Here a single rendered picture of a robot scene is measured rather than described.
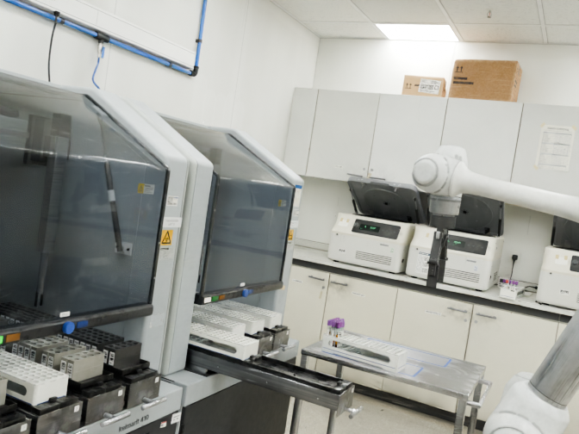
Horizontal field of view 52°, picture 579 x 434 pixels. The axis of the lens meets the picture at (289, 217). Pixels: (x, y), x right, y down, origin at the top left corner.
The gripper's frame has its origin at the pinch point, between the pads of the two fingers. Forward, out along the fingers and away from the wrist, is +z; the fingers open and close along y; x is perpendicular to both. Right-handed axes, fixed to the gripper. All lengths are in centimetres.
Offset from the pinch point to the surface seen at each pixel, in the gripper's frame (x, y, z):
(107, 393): 70, -63, 33
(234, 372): 58, -15, 38
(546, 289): -38, 217, 27
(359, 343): 26.4, 20.0, 30.0
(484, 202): 8, 247, -22
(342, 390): 21.4, -13.6, 35.9
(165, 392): 69, -36, 41
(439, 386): -3.7, 14.3, 36.9
